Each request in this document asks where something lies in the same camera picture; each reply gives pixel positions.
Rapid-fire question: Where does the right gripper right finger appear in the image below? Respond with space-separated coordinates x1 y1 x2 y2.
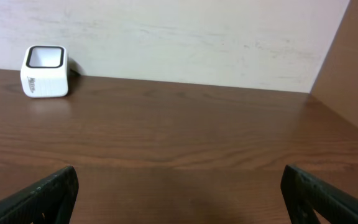
280 165 358 224

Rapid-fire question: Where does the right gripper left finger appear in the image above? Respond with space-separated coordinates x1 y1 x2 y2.
0 166 79 223

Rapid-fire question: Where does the white barcode scanner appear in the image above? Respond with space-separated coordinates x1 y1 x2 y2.
20 45 69 98

